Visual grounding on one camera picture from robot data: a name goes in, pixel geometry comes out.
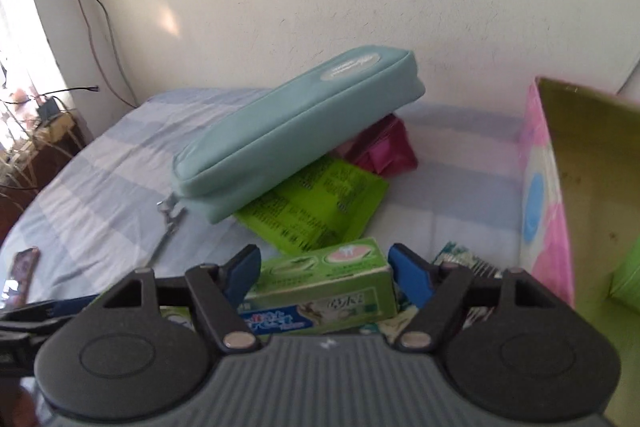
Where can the light green packet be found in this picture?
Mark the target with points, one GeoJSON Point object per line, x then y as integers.
{"type": "Point", "coordinates": [627, 277]}

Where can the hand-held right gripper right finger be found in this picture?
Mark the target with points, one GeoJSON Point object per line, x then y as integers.
{"type": "Point", "coordinates": [407, 272]}

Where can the green wipes packet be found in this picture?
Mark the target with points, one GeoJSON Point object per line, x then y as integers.
{"type": "Point", "coordinates": [320, 202]}

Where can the pink tin box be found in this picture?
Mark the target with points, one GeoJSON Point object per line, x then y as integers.
{"type": "Point", "coordinates": [580, 167]}

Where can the small teal patterned packet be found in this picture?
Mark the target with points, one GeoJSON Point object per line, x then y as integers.
{"type": "Point", "coordinates": [462, 259]}

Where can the green toothpaste box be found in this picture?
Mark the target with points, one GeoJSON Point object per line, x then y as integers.
{"type": "Point", "coordinates": [320, 292]}

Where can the teal pencil case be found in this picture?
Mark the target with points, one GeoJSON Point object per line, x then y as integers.
{"type": "Point", "coordinates": [300, 122]}

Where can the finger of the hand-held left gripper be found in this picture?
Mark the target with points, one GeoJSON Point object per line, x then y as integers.
{"type": "Point", "coordinates": [60, 304]}
{"type": "Point", "coordinates": [17, 342]}

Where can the small brown packet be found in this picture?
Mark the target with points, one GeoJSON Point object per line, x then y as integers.
{"type": "Point", "coordinates": [23, 267]}

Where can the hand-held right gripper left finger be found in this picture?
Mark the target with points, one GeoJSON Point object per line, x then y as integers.
{"type": "Point", "coordinates": [245, 268]}

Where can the cluttered wooden side table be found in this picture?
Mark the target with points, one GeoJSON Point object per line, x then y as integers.
{"type": "Point", "coordinates": [45, 142]}

